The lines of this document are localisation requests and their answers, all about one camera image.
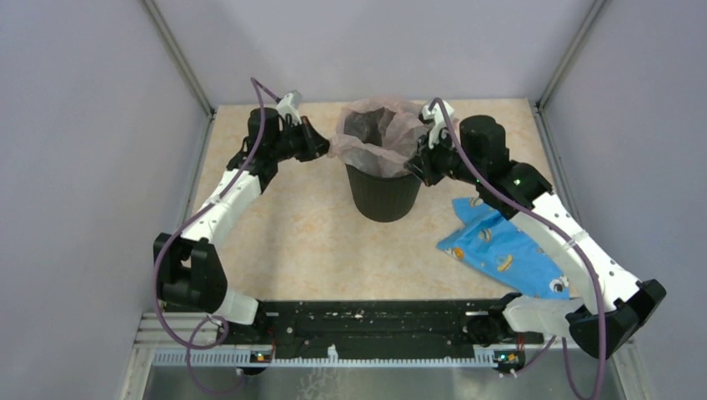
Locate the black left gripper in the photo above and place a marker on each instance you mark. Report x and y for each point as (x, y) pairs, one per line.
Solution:
(315, 145)

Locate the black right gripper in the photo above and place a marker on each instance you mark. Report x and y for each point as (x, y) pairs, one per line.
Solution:
(421, 164)

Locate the black plastic trash bin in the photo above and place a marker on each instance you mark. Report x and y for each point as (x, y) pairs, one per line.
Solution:
(382, 199)

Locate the translucent pink trash bag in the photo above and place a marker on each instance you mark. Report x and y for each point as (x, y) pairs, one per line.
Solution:
(378, 135)

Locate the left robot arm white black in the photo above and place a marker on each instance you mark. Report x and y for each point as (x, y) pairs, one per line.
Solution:
(189, 270)

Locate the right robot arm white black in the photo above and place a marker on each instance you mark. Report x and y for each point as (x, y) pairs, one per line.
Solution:
(612, 305)

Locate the blue cartoon printed bag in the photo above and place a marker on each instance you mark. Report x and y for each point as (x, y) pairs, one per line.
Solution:
(493, 246)

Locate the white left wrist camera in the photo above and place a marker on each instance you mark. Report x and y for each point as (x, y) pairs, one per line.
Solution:
(287, 107)

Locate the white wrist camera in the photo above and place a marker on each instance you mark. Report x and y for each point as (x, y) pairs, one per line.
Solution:
(436, 113)
(287, 107)

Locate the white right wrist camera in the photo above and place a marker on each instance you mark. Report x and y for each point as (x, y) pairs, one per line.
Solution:
(436, 113)

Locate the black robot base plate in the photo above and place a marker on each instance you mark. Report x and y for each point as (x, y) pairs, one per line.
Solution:
(379, 330)

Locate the white slotted cable duct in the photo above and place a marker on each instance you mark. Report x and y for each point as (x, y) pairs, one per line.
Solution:
(259, 357)

